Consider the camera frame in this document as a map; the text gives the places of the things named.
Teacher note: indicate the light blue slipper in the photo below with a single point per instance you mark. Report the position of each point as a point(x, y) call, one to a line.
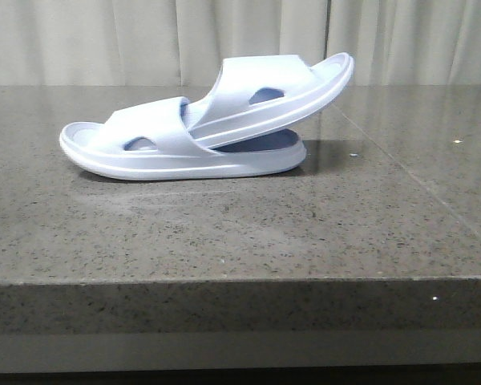
point(258, 95)
point(150, 142)

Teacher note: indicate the beige curtain backdrop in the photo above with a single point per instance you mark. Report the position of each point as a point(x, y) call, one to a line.
point(168, 43)

